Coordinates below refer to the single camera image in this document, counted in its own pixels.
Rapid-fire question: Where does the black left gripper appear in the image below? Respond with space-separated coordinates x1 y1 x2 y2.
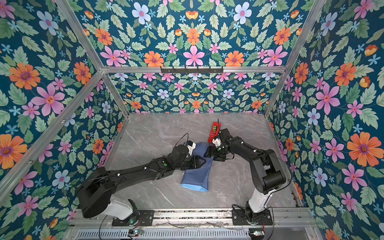
174 153 209 170

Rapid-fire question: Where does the red tape dispenser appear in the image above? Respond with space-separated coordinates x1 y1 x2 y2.
208 122 221 143

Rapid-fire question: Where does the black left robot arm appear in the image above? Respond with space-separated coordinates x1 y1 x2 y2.
77 145 207 221

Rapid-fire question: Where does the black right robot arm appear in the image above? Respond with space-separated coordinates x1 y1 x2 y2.
205 129 287 214

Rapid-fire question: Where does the aluminium horizontal back bar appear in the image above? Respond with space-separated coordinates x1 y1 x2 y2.
102 66 287 74

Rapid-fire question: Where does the aluminium left side bar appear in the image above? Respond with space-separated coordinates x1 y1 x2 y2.
1 71 103 205

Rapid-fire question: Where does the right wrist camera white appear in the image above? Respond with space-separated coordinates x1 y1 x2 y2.
212 136 222 148

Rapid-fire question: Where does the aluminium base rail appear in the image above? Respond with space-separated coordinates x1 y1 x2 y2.
69 207 317 229

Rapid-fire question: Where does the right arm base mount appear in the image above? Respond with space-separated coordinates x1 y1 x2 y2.
232 204 274 226

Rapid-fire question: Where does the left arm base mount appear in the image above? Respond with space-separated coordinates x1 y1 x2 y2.
112 199 155 227

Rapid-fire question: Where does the black hook rail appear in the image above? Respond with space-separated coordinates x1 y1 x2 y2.
160 67 224 74

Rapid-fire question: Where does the white vented cable duct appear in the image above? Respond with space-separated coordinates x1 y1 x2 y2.
73 229 251 240

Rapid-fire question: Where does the aluminium corner frame post right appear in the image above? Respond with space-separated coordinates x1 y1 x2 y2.
264 0 327 119

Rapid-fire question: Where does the aluminium corner frame post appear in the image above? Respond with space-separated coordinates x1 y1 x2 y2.
56 1 129 118
264 0 327 119

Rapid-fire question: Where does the aluminium corner frame post left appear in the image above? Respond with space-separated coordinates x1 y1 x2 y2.
56 1 129 118

